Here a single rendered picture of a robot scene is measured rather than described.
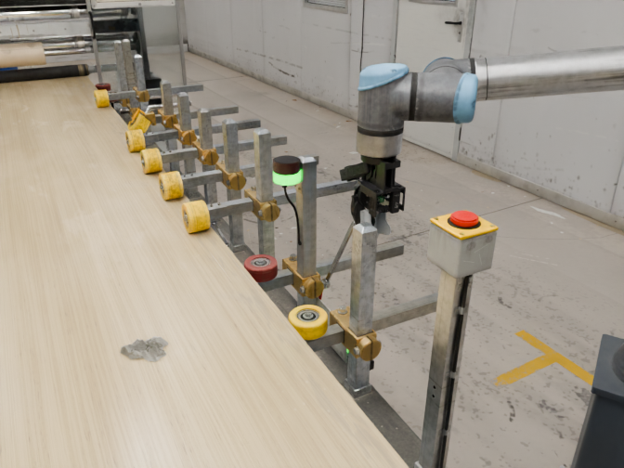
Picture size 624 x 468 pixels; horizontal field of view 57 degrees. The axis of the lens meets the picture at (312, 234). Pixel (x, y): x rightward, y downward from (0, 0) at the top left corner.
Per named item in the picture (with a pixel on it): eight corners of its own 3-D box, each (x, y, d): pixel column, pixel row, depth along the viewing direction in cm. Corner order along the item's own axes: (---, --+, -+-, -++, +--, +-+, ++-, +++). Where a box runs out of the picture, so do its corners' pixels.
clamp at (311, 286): (299, 271, 150) (299, 254, 148) (324, 296, 139) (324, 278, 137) (279, 276, 147) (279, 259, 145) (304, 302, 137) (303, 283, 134)
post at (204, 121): (217, 235, 212) (206, 106, 191) (220, 239, 209) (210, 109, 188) (208, 237, 211) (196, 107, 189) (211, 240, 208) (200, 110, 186)
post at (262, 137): (271, 284, 170) (266, 125, 148) (276, 290, 167) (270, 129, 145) (260, 287, 168) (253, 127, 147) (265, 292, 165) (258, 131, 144)
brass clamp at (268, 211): (263, 201, 165) (262, 186, 163) (282, 219, 155) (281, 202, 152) (242, 206, 163) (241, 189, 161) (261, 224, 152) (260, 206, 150)
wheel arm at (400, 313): (456, 298, 139) (458, 283, 137) (465, 305, 137) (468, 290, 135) (295, 350, 122) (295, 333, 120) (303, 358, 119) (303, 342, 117)
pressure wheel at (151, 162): (156, 142, 191) (162, 161, 188) (156, 158, 198) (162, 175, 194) (138, 145, 189) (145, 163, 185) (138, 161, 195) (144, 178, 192)
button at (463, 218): (464, 218, 86) (466, 208, 85) (483, 228, 83) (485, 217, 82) (443, 223, 84) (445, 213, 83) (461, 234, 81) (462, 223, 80)
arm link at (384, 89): (412, 71, 101) (356, 69, 103) (407, 138, 107) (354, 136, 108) (412, 61, 110) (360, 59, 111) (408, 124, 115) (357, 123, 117)
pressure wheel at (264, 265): (270, 289, 146) (268, 249, 141) (283, 305, 140) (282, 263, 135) (240, 296, 143) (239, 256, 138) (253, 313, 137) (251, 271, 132)
